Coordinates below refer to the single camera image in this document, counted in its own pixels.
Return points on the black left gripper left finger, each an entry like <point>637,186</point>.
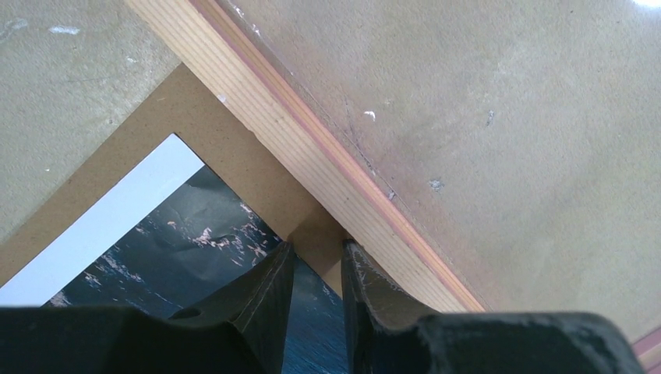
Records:
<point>240,328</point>

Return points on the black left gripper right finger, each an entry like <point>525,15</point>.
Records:
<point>389,331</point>

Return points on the blue landscape photo print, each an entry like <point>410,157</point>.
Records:
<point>168,235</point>

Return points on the brown cardboard backing board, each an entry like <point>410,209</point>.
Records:
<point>182,105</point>

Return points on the clear transparent sheet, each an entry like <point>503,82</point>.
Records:
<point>521,138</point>

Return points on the pink wooden picture frame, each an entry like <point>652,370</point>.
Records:
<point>209,41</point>

